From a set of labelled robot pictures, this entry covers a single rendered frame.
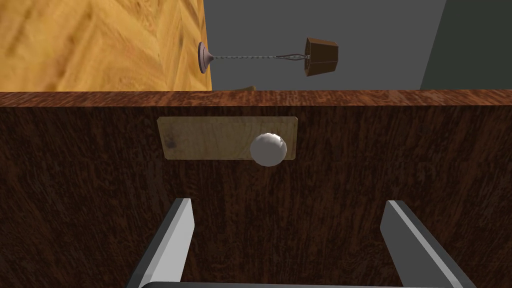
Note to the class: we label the brown hanging ceiling lamp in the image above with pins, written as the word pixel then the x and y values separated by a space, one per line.
pixel 320 56

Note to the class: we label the grey round door knob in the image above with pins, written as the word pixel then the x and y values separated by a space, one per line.
pixel 268 149

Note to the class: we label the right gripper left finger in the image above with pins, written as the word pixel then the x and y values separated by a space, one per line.
pixel 170 248

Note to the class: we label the dark brown wooden door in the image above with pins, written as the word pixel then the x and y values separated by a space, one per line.
pixel 80 192

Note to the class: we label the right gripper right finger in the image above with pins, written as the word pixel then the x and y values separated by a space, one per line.
pixel 418 252

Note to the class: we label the light wooden knob plate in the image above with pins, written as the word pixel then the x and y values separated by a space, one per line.
pixel 208 138

